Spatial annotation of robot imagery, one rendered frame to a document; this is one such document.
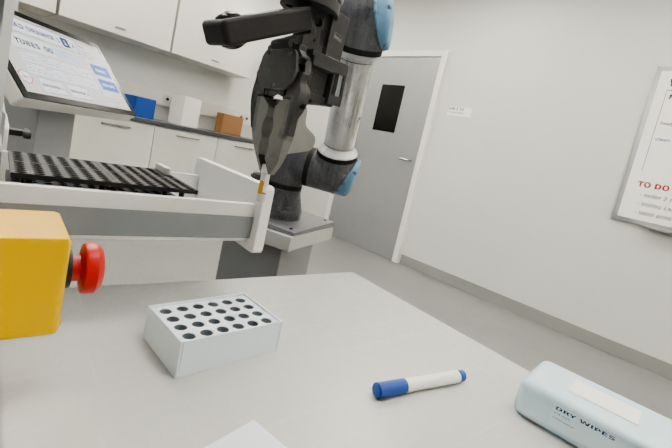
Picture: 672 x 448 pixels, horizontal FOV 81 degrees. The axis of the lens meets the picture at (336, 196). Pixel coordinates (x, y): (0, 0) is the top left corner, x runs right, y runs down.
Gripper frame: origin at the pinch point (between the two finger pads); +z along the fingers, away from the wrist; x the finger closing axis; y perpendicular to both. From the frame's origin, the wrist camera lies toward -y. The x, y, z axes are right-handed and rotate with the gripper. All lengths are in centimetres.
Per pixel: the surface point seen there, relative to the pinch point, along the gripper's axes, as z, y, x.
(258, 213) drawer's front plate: 8.9, 8.6, 10.6
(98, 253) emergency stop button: 8.4, -18.6, -7.3
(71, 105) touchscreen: 1, 3, 106
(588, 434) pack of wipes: 19.1, 19.8, -35.7
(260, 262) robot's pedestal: 31, 39, 46
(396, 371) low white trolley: 21.3, 13.2, -16.8
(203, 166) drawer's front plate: 5.6, 10.8, 34.5
